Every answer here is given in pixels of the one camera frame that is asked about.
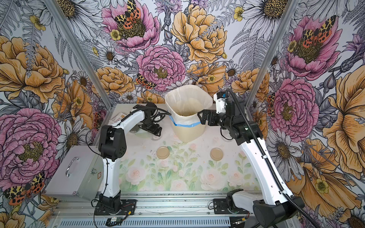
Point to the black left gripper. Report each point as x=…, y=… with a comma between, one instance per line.
x=156, y=126

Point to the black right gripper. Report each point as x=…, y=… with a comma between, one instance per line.
x=212, y=112

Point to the glass tea jar beige lid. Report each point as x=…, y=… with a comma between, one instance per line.
x=135, y=129

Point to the glass jar with tea leaves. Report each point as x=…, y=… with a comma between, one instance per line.
x=226, y=134

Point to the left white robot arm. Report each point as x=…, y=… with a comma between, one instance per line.
x=112, y=147

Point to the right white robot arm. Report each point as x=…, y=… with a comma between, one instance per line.
x=278, y=203

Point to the beige trash bin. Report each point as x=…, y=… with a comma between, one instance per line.
x=188, y=134

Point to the red white bandage box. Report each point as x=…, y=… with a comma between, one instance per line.
x=117, y=118

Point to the silver metal case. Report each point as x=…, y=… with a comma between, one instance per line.
x=78, y=177

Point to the aluminium corner post left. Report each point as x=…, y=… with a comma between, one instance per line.
x=62, y=22

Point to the aluminium corner post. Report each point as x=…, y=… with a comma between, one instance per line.
x=62, y=22
x=277, y=38

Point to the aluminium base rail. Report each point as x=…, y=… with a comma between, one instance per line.
x=155, y=210

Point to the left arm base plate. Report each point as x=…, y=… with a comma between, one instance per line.
x=123, y=207

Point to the aluminium corner post right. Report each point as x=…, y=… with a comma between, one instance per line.
x=277, y=38

